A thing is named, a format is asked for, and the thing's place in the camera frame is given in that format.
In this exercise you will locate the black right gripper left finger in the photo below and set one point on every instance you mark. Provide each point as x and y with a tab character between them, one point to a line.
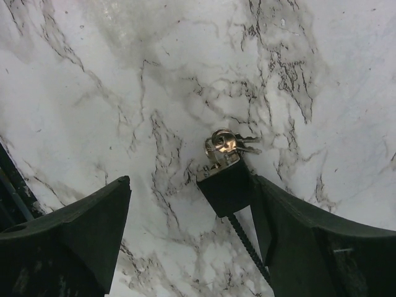
72	251

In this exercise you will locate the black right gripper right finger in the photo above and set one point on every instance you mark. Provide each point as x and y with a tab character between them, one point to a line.
312	252

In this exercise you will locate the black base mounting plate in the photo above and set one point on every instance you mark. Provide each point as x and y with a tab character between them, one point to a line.
18	202

